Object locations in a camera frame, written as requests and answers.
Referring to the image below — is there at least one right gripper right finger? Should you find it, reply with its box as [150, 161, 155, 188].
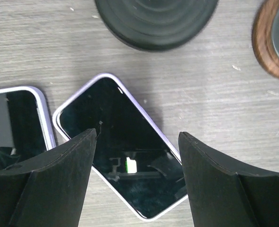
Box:
[178, 132, 279, 227]

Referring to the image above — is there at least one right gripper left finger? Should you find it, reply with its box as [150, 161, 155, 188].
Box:
[0, 129, 97, 227]

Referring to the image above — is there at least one purple case phone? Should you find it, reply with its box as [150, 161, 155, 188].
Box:
[0, 86, 56, 169]

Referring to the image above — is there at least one lavender phone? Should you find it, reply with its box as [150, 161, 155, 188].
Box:
[52, 73, 188, 222]

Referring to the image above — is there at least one black phone stand tall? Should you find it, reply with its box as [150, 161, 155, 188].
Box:
[95, 0, 218, 52]

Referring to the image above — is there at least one wooden base phone stand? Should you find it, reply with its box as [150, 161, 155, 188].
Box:
[252, 0, 279, 79]

